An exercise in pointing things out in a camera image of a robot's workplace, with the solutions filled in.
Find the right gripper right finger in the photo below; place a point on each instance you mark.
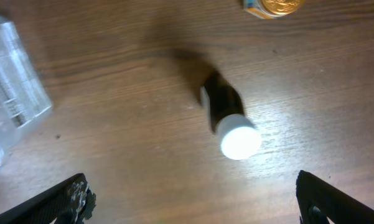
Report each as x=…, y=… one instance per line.
x=320, y=202

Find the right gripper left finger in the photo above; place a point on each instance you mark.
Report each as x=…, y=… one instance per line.
x=69, y=202

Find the dark bottle white cap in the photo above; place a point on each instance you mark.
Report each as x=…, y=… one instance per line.
x=238, y=137

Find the small jar gold lid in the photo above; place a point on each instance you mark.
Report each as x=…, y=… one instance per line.
x=272, y=9

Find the clear plastic container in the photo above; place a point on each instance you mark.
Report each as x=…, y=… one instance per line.
x=24, y=102

